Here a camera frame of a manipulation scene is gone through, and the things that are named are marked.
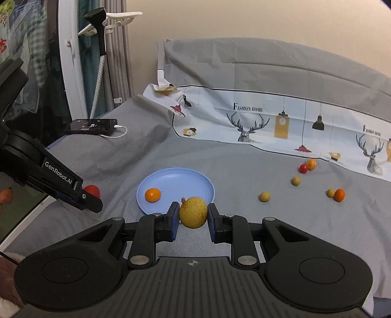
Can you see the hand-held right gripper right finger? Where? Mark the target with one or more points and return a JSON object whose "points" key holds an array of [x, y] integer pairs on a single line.
{"points": [[212, 225]]}

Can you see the red cherry tomato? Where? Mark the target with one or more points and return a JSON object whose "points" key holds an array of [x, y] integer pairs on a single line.
{"points": [[303, 168], [93, 190]]}

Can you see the checked hanging shirt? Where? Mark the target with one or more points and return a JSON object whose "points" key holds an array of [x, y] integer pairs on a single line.
{"points": [[38, 55]]}

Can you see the grey bedsheet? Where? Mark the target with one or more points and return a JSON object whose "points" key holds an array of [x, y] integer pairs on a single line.
{"points": [[244, 211]]}

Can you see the white arched frame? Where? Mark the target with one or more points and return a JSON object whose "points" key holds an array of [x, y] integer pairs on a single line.
{"points": [[71, 61]]}

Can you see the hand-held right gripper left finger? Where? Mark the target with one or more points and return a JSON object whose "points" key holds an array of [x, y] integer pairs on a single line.
{"points": [[174, 222]]}

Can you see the small yellow-green fruit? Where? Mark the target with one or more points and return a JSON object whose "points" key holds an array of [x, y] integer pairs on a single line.
{"points": [[265, 196], [330, 192], [193, 214], [295, 181]]}

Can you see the brown fuzzy cloth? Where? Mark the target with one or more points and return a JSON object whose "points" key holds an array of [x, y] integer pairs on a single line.
{"points": [[9, 275]]}

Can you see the white plastic clip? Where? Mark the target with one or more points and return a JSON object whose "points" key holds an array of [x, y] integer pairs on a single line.
{"points": [[118, 100]]}

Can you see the black smartphone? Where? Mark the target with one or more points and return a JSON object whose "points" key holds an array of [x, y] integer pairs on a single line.
{"points": [[91, 126]]}

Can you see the blue plate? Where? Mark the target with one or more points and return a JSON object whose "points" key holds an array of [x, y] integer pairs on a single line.
{"points": [[177, 183]]}

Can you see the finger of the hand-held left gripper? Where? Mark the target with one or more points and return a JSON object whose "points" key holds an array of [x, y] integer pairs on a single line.
{"points": [[88, 204]]}

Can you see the person's left hand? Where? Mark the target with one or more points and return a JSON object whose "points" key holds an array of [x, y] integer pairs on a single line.
{"points": [[6, 196]]}

